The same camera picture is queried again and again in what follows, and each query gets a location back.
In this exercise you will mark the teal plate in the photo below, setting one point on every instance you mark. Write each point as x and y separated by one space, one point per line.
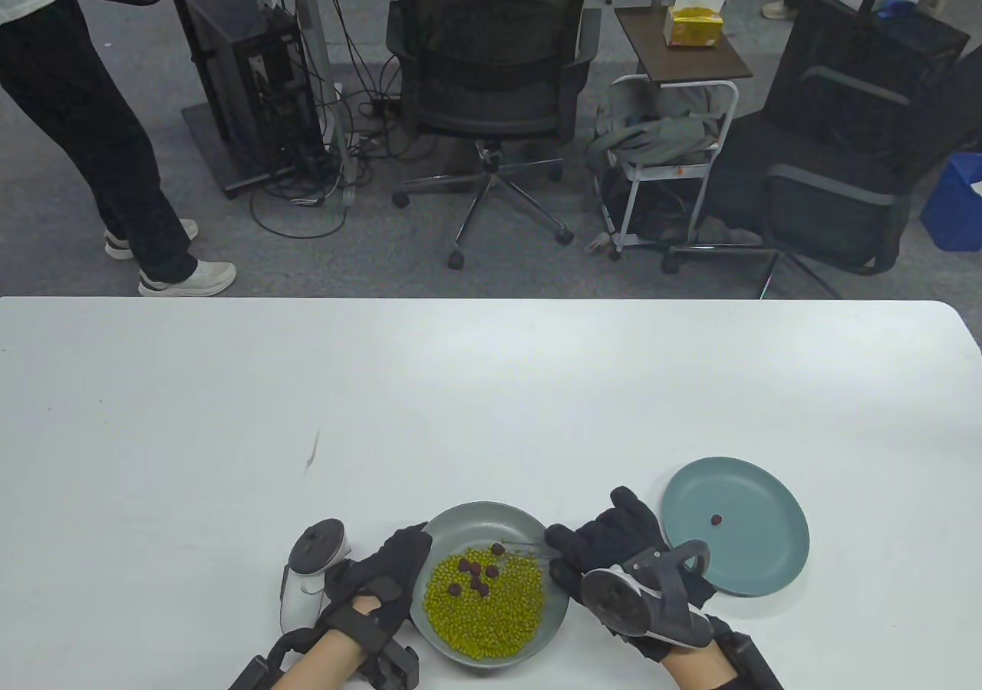
756 536

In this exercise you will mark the person's left fingers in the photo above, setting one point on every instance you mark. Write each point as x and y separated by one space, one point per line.
410 548

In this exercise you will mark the black computer tower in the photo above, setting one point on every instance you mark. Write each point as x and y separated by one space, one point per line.
245 68

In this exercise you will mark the white grey wrist controller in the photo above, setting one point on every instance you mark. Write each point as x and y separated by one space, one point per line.
307 579

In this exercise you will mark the yellow tissue box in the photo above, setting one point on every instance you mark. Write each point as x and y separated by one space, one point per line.
694 26

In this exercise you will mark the black mesh office chair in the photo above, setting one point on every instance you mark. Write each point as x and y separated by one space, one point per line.
491 53

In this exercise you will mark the person's right hand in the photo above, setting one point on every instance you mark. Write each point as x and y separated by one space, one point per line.
614 540

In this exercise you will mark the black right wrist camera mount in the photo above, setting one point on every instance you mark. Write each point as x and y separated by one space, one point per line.
748 659

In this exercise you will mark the thin metal tweezers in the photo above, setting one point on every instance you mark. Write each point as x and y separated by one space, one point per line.
529 546

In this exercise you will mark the cluster of dark red beans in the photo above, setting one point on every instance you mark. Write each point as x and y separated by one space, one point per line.
476 576

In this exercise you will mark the person's right thumb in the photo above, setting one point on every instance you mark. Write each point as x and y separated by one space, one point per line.
566 573

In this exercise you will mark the grey-green plate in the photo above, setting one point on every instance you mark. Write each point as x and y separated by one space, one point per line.
506 525

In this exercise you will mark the person's left forearm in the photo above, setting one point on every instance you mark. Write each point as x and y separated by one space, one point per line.
322 663

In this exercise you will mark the pile of green beans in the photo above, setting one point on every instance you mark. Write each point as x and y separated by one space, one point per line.
491 609

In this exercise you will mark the black grey office chair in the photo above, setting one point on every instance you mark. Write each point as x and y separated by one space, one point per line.
828 145

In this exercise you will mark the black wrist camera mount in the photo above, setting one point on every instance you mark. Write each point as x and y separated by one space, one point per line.
748 659
387 655

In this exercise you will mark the blue bin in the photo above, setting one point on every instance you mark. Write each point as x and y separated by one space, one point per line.
955 199

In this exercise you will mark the brown side table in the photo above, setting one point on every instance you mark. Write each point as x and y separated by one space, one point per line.
683 57

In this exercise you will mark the person's right forearm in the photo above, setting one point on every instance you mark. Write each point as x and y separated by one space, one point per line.
698 671

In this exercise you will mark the white metal frame cart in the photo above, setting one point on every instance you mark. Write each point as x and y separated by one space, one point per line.
721 130

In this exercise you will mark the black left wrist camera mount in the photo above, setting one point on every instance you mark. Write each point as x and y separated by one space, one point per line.
387 655

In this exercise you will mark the dark grey wrist controller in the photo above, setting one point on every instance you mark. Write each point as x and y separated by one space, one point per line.
640 602

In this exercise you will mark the person's left hand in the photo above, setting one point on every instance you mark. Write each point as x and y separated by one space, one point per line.
376 579

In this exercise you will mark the grey jacket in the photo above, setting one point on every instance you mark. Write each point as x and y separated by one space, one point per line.
660 137

